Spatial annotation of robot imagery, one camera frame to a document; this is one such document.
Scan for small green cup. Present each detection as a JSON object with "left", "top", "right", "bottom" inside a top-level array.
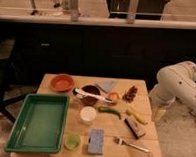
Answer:
[{"left": 64, "top": 134, "right": 81, "bottom": 151}]

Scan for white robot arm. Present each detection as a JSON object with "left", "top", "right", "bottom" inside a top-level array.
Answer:
[{"left": 148, "top": 61, "right": 196, "bottom": 122}]

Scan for black chair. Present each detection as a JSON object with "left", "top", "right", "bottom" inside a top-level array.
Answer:
[{"left": 0, "top": 39, "right": 26, "bottom": 123}]

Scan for dark brown bowl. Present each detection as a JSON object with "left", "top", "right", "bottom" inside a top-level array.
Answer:
[{"left": 79, "top": 84, "right": 102, "bottom": 107}]

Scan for brown grey block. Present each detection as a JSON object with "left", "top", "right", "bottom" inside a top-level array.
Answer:
[{"left": 125, "top": 116, "right": 145, "bottom": 139}]

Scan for brown grape bunch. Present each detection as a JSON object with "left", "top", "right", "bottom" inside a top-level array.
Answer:
[{"left": 122, "top": 85, "right": 138, "bottom": 103}]

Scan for orange bowl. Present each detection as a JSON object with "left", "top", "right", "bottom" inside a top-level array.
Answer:
[{"left": 50, "top": 74, "right": 74, "bottom": 92}]

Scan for silver fork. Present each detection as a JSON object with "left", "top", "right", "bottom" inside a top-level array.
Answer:
[{"left": 114, "top": 137, "right": 150, "bottom": 153}]

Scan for white plastic cup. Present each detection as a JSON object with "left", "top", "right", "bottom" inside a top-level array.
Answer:
[{"left": 79, "top": 106, "right": 96, "bottom": 125}]

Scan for yellow banana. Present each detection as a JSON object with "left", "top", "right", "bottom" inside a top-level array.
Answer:
[{"left": 126, "top": 108, "right": 148, "bottom": 125}]

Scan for blue sponge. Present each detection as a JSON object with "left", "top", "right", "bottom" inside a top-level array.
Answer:
[{"left": 88, "top": 129, "right": 104, "bottom": 155}]

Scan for green chili pepper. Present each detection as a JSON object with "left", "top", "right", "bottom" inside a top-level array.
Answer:
[{"left": 98, "top": 106, "right": 121, "bottom": 119}]

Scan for wooden table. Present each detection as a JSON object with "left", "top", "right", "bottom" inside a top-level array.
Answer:
[{"left": 11, "top": 78, "right": 162, "bottom": 157}]

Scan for green plastic tray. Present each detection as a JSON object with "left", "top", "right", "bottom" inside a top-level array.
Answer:
[{"left": 4, "top": 93, "right": 69, "bottom": 154}]

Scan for grey cloth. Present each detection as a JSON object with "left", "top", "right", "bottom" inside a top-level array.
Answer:
[{"left": 96, "top": 81, "right": 116, "bottom": 94}]

